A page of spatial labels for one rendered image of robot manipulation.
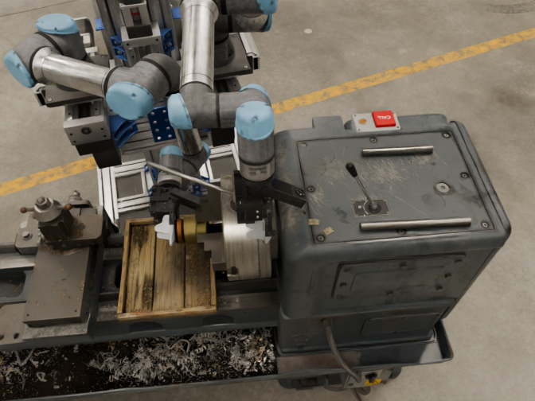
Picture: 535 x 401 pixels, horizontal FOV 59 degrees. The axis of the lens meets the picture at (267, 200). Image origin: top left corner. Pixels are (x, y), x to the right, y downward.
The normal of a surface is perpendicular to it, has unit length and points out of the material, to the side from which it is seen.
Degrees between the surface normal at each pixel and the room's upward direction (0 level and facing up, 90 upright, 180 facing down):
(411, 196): 0
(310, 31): 0
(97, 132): 90
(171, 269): 0
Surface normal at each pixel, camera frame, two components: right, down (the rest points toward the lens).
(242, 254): 0.08, 0.43
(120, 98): -0.34, 0.76
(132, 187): 0.00, -0.58
